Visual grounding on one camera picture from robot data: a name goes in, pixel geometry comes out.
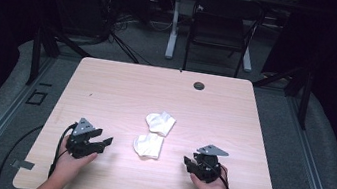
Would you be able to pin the white sock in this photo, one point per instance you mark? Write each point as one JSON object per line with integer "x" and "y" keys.
{"x": 160, "y": 123}
{"x": 148, "y": 146}

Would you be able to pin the person's left hand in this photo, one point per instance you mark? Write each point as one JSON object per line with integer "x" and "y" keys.
{"x": 70, "y": 165}

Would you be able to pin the grey table bracket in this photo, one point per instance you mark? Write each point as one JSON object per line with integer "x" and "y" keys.
{"x": 23, "y": 164}

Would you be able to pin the black folding chair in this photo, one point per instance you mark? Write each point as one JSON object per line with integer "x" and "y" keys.
{"x": 222, "y": 25}

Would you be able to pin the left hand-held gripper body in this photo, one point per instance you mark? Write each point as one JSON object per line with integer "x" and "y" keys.
{"x": 82, "y": 147}

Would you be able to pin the black metal frame stand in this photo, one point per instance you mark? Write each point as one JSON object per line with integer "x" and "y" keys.
{"x": 304, "y": 101}
{"x": 37, "y": 54}

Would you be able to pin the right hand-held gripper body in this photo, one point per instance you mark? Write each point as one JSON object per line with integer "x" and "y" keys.
{"x": 207, "y": 167}

